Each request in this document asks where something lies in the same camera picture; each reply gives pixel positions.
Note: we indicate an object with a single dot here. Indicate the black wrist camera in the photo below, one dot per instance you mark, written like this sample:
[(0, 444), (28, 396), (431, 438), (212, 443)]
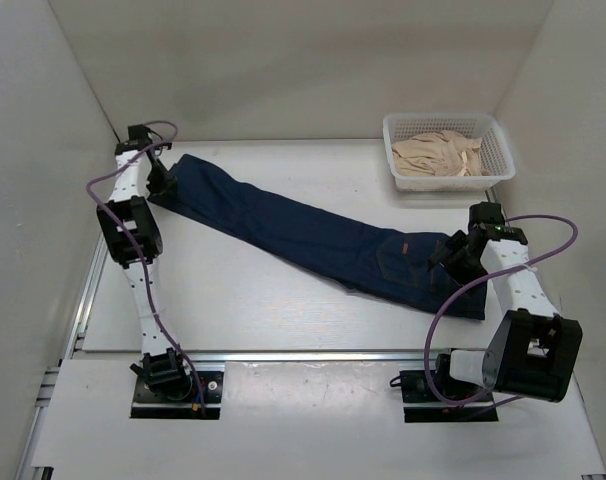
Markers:
[(139, 136), (485, 213)]

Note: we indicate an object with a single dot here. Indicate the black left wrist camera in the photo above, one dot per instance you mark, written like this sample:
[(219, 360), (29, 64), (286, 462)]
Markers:
[(139, 136)]

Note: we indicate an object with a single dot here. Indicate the white plastic perforated basket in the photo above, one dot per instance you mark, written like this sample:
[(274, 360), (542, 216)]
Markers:
[(495, 155)]

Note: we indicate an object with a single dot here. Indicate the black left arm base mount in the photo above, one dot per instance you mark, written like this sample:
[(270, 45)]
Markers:
[(184, 403)]

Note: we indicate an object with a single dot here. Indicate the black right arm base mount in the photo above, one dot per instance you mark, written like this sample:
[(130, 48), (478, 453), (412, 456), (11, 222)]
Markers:
[(421, 406)]

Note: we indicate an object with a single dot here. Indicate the beige folded cloth in basket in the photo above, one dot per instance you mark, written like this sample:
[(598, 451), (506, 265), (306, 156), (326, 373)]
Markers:
[(439, 154)]

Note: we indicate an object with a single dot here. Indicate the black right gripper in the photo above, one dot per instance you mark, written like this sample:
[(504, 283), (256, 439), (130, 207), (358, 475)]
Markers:
[(458, 241)]

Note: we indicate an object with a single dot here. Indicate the aluminium table edge rail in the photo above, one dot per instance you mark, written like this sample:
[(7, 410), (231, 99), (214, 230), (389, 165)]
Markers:
[(216, 359)]

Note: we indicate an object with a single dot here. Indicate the dark blue denim trousers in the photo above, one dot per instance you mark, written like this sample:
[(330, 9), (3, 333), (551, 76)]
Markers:
[(384, 263)]

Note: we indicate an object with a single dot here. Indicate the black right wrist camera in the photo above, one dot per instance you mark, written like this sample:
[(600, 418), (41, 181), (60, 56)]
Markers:
[(485, 213)]

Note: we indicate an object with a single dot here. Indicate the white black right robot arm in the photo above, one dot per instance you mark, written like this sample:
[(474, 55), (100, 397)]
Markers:
[(534, 349)]

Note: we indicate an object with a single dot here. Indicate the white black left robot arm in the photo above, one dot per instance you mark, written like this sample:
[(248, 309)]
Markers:
[(134, 243)]

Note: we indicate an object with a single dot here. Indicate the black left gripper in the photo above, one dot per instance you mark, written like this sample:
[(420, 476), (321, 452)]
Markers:
[(168, 182)]

